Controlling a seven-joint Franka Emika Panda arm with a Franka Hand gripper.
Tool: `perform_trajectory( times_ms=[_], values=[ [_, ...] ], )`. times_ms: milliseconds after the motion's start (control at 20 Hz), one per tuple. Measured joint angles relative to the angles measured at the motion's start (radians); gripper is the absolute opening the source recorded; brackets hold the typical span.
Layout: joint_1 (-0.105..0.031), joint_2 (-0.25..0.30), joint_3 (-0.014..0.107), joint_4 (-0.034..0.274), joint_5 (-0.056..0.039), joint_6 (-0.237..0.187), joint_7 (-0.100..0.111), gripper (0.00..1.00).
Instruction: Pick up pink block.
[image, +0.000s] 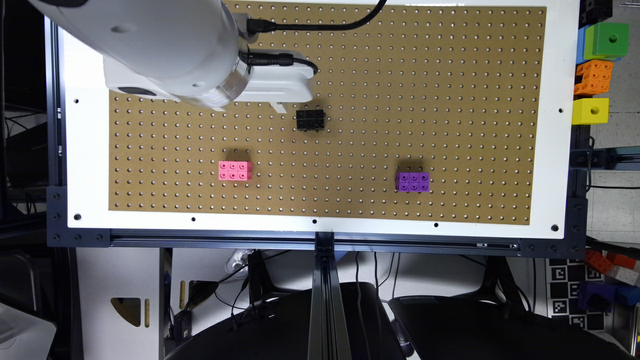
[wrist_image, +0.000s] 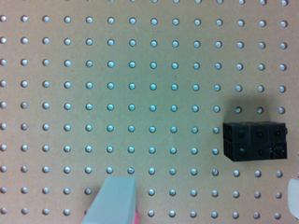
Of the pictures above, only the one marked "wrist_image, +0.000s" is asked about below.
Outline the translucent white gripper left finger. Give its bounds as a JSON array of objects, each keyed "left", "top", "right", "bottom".
[{"left": 81, "top": 176, "right": 136, "bottom": 224}]

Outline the black toy block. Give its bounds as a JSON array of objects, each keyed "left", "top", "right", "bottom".
[{"left": 222, "top": 121, "right": 288, "bottom": 161}]

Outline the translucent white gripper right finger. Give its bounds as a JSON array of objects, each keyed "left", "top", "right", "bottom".
[{"left": 288, "top": 178, "right": 299, "bottom": 217}]

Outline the pink toy block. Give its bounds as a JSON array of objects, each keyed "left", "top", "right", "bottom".
[{"left": 134, "top": 212, "right": 139, "bottom": 224}]

